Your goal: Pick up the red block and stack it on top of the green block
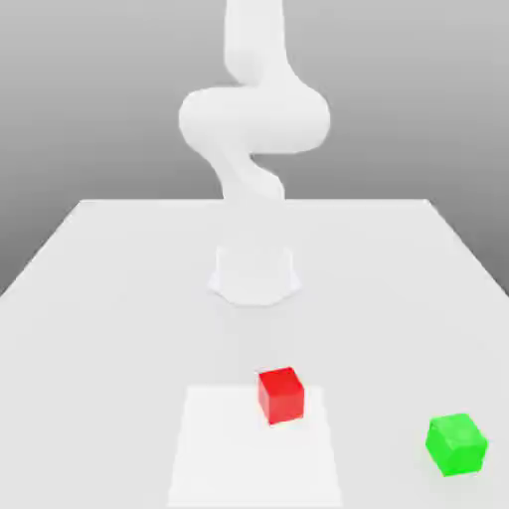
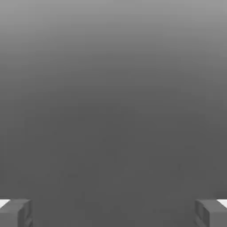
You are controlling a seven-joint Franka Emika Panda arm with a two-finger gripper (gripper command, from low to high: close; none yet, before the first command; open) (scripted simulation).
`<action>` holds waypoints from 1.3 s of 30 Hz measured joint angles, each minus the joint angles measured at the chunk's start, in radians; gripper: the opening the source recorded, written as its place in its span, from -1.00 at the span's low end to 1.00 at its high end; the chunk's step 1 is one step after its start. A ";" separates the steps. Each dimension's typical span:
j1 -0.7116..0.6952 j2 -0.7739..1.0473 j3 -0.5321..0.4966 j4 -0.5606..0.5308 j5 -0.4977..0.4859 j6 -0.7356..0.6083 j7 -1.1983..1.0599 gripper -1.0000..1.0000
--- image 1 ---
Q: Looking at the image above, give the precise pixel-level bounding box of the small red cube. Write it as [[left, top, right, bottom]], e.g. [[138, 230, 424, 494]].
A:
[[256, 366, 306, 426]]

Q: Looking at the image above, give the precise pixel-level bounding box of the small green cube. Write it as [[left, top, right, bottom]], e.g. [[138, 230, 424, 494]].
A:
[[424, 412, 489, 478]]

